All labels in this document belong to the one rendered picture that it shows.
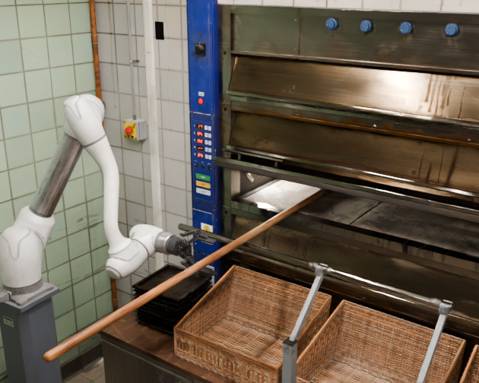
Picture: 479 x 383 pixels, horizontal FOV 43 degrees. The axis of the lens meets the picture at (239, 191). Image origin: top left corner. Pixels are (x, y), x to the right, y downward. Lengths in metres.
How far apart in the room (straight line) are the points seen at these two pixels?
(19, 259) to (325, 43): 1.49
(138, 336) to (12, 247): 0.85
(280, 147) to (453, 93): 0.79
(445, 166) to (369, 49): 0.54
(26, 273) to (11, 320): 0.21
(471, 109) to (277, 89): 0.82
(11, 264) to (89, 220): 1.11
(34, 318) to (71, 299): 1.03
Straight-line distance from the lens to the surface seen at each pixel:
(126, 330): 3.13
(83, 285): 3.71
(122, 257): 2.45
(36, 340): 2.71
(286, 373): 2.39
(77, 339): 1.95
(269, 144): 2.78
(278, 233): 2.93
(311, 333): 2.77
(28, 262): 2.57
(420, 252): 2.61
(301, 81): 2.66
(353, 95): 2.54
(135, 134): 3.24
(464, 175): 2.45
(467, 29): 2.38
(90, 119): 2.40
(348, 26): 2.55
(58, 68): 3.31
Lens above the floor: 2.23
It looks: 20 degrees down
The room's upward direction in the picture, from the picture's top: straight up
